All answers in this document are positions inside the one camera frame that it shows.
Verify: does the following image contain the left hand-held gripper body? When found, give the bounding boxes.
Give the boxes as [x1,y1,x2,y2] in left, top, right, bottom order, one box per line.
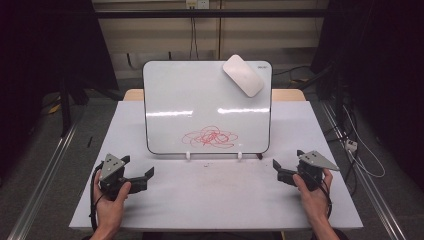
[99,153,130,201]

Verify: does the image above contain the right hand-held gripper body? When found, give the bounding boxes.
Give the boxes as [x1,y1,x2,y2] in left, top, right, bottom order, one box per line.
[297,150,340,192]

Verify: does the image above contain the white whiteboard eraser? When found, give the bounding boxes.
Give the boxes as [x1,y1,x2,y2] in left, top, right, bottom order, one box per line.
[222,54,265,99]

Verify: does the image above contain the white whiteboard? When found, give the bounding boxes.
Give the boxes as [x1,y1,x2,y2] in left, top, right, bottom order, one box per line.
[142,59,273,156]

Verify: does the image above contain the person's right hand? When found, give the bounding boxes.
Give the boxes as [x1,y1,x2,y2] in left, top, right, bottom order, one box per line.
[292,168,334,224]

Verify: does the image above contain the person's left hand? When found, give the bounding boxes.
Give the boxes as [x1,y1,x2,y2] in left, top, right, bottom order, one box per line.
[93,171,132,233]

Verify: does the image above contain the white power strip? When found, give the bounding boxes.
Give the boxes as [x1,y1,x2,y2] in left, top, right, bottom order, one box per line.
[344,139,359,153]

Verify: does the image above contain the black metal stand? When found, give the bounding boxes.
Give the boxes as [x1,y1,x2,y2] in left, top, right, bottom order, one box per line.
[58,75,90,138]

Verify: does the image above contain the black curtain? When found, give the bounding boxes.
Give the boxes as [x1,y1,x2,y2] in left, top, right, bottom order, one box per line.
[310,0,424,183]
[0,0,120,181]

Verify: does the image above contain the thin vertical yellow pipe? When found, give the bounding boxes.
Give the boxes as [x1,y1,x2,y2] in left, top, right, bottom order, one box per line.
[217,0,223,61]

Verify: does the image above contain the black horizontal bar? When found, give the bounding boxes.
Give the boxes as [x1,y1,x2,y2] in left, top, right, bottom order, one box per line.
[94,9,328,19]

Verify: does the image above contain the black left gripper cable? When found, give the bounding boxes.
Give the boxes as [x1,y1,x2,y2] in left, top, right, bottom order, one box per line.
[88,162,105,233]

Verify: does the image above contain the white cable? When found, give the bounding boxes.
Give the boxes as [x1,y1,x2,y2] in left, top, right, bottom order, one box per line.
[342,105,386,179]

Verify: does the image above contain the aluminium floor rail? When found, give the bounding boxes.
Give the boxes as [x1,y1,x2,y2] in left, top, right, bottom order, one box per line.
[6,113,85,240]
[320,99,408,240]

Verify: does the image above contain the black floor cable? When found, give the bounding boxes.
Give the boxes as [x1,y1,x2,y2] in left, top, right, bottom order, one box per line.
[272,65,312,77]

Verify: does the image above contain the black hanging cables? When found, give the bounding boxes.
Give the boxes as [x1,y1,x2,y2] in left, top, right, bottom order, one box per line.
[189,16,200,61]

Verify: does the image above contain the white wall socket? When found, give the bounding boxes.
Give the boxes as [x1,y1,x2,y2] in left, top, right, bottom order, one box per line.
[185,0,211,10]

